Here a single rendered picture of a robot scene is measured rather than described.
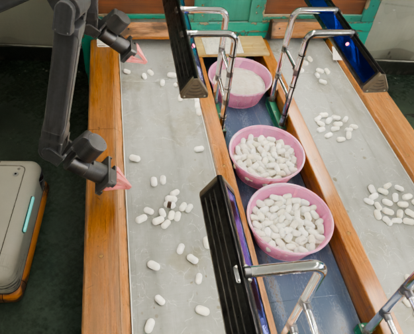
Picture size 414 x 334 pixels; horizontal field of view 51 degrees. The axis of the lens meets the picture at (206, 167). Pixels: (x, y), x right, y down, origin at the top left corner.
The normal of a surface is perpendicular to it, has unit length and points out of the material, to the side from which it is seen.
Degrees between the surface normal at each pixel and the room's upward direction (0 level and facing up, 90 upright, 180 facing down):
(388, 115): 0
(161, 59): 0
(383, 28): 90
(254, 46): 0
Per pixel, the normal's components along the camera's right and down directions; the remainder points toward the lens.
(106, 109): 0.09, -0.68
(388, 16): 0.07, 0.74
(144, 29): 0.18, 0.42
